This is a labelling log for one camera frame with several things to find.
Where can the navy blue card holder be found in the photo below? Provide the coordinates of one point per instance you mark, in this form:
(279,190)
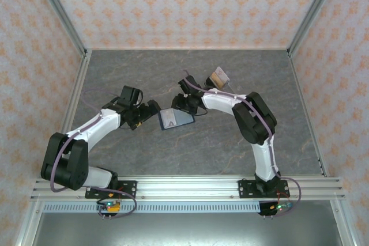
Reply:
(184,119)

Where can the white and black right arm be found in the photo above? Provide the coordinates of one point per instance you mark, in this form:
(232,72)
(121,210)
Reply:
(219,103)

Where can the pink and white card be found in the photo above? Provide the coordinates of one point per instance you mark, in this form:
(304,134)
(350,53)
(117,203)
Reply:
(222,73)

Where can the left controller board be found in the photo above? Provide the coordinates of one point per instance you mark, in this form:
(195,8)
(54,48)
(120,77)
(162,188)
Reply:
(111,207)

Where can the controller board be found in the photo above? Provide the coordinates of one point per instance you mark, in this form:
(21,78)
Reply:
(111,207)
(281,207)

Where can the grey metal sheet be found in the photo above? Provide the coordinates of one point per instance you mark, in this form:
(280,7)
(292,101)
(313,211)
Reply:
(187,231)

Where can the right controller board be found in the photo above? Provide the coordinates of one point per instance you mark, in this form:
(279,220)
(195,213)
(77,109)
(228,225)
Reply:
(281,207)

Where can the aluminium table side rail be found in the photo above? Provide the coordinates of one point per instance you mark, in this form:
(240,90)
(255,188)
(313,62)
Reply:
(306,113)
(69,113)

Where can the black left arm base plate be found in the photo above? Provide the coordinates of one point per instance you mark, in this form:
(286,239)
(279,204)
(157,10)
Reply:
(129,189)

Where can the long aluminium mounting rail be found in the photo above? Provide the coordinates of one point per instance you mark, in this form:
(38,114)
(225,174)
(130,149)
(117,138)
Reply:
(187,188)

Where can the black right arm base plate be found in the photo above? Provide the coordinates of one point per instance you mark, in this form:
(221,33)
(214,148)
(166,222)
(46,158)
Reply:
(245,189)

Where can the short aluminium frame post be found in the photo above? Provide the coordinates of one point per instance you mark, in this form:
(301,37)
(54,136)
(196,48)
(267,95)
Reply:
(29,226)
(344,226)

